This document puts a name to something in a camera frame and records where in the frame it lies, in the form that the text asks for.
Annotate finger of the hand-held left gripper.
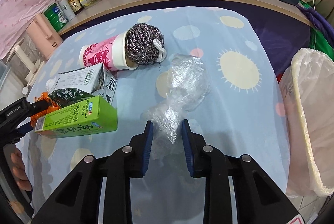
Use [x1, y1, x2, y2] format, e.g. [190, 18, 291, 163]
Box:
[27, 100, 52, 117]
[18, 120, 36, 136]

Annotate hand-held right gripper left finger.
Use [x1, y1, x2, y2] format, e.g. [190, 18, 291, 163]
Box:
[31, 120, 154, 224]

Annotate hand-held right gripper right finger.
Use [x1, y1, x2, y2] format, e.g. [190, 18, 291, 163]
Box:
[181, 119, 300, 224]

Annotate orange foil wrapper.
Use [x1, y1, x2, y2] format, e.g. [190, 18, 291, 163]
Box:
[31, 92, 59, 128]

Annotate green drink carton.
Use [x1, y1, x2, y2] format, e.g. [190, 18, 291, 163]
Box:
[34, 95, 118, 139]

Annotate dark green white milk carton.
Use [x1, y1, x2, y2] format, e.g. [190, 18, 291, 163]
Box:
[46, 63, 118, 107]

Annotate clear plastic bag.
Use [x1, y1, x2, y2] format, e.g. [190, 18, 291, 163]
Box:
[140, 54, 210, 145]

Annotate pink paper cup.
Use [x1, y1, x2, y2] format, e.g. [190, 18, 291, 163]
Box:
[79, 29, 139, 71]

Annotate steel wool scourer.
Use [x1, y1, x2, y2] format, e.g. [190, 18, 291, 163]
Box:
[125, 23, 167, 66]

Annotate beige wastebasket with white liner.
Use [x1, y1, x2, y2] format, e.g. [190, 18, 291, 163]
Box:
[279, 48, 334, 197]

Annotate person's left hand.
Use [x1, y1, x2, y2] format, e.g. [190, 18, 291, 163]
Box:
[10, 147, 32, 192]

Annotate light blue planet print blanket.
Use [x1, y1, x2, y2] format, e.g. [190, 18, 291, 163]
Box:
[26, 6, 291, 224]

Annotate pink electric kettle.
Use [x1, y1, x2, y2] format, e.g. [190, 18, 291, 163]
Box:
[33, 13, 63, 48]

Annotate green tin can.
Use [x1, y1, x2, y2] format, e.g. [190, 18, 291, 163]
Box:
[43, 2, 66, 33]

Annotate white label bottle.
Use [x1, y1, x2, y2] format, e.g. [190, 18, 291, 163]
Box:
[57, 0, 76, 21]

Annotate dark sauce bottle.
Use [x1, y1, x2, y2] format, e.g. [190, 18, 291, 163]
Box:
[65, 0, 83, 14]

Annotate green bag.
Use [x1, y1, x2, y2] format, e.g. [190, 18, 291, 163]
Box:
[297, 1, 334, 57]

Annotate purple cloth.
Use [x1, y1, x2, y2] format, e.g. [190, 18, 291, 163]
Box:
[297, 5, 334, 49]

